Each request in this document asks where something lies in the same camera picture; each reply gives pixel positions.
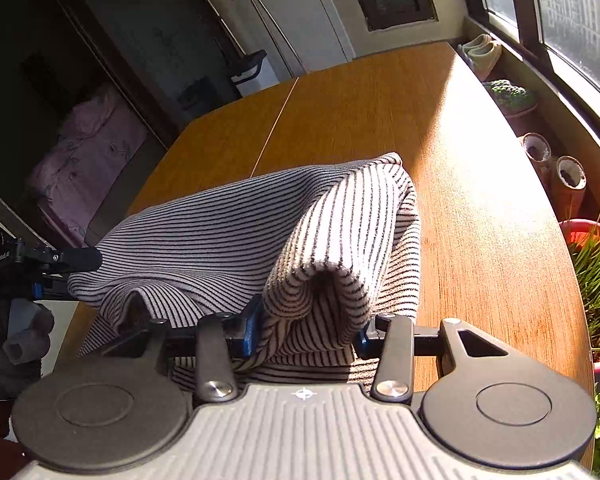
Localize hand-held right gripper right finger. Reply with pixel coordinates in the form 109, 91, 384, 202
354, 312, 512, 404

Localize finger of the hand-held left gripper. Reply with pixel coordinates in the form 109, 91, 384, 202
27, 280, 81, 304
11, 245, 104, 281

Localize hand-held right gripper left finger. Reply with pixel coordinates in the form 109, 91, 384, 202
102, 295, 264, 404

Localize grey black striped garment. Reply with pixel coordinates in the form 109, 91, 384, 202
67, 152, 422, 392

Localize bed with pink bedding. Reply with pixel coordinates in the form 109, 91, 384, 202
26, 84, 151, 248

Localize red pot with grass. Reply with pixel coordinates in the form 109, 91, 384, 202
559, 217, 600, 393

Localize white mop bucket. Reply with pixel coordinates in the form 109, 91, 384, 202
227, 49, 282, 100

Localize potted green succulent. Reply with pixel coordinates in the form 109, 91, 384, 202
484, 79, 539, 133

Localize pair of pale slippers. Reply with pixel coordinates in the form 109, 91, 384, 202
457, 33, 503, 81

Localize large dark-framed window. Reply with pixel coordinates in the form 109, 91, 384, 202
452, 0, 600, 111

